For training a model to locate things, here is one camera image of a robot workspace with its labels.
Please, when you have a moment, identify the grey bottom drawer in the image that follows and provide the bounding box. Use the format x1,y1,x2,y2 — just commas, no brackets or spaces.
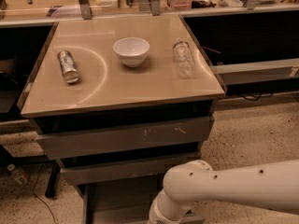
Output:
81,175,206,224

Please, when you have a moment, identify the grey drawer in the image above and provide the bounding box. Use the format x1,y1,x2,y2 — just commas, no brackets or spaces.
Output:
36,117,214,160
81,175,206,224
59,150,202,186

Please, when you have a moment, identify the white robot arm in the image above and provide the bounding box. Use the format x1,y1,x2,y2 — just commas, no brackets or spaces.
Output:
149,160,299,224

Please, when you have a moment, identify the drawer cabinet with beige top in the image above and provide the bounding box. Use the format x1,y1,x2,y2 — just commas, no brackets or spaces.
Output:
16,14,227,224

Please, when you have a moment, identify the grey middle drawer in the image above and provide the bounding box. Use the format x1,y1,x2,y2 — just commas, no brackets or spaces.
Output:
59,150,202,186

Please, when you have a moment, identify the grey top drawer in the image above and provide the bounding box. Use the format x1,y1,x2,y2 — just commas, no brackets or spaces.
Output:
36,117,214,160

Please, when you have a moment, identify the white ceramic bowl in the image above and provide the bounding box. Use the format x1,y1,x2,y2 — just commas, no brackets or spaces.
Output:
113,37,150,67

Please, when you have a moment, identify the clear plastic bottle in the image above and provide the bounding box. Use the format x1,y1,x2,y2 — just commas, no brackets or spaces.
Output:
173,38,195,78

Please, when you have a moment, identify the silver metal can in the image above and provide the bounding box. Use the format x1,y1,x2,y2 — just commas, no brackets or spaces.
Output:
57,50,79,84

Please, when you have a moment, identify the black table leg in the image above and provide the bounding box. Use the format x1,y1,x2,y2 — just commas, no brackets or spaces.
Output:
45,162,60,198

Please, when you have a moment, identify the grey horizontal beam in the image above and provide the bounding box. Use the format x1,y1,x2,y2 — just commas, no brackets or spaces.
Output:
211,58,299,85

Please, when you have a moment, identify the small bottle on floor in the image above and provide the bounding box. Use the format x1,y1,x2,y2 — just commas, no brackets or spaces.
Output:
7,164,30,185

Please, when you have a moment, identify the black cable under beam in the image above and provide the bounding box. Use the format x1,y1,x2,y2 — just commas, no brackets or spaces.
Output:
237,91,275,102

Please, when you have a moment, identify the black cable on floor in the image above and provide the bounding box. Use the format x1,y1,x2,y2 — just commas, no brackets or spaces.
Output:
32,163,58,224

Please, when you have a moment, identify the grey metal post left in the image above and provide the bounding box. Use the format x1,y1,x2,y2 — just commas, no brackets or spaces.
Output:
78,0,92,20

